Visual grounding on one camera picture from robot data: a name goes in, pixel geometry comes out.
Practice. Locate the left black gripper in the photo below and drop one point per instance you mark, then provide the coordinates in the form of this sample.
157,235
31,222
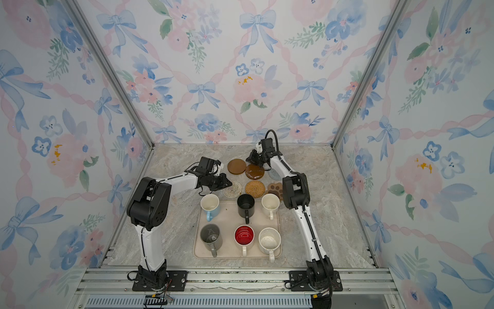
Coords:
224,182

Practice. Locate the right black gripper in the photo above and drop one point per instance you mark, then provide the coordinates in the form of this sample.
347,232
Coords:
251,158

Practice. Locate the glossy brown wooden coaster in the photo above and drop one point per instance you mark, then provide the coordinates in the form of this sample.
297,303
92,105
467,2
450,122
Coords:
254,172

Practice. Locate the white and blue mug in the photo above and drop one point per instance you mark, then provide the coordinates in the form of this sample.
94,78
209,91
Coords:
210,206

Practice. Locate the matte brown wooden coaster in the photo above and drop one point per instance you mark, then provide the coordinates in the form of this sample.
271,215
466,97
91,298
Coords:
236,166

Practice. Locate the woven rattan round coaster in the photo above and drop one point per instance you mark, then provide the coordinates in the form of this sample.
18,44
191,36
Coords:
255,189

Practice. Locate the cream mug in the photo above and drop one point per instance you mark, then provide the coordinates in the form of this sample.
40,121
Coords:
270,205

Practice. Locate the clear patterned glass coaster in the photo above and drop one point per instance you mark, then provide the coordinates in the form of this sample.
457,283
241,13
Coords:
234,191

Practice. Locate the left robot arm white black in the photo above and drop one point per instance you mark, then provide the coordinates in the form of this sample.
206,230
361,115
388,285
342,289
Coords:
148,211

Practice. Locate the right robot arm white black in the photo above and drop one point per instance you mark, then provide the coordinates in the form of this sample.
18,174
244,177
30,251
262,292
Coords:
296,197

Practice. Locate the grey braided round coaster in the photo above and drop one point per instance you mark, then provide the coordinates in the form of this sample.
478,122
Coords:
274,175

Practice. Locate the cork paw print coaster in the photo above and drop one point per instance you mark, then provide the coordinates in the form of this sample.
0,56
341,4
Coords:
276,189

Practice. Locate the black mug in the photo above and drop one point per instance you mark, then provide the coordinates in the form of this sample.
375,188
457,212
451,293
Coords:
246,207

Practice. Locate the grey mug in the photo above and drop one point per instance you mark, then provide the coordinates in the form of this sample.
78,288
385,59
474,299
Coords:
211,237

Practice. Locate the beige serving tray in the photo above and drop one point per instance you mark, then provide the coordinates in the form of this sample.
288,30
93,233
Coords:
228,220

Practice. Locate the red interior white mug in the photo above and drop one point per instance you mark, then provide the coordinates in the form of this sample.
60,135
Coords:
244,237

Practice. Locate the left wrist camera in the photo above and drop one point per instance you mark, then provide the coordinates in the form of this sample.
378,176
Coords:
209,166

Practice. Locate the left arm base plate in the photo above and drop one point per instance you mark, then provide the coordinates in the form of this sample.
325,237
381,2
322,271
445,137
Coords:
169,280

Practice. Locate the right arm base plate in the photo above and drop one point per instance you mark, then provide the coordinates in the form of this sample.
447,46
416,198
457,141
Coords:
299,282

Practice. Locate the aluminium front rail frame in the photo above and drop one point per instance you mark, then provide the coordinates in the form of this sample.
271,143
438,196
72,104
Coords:
111,287

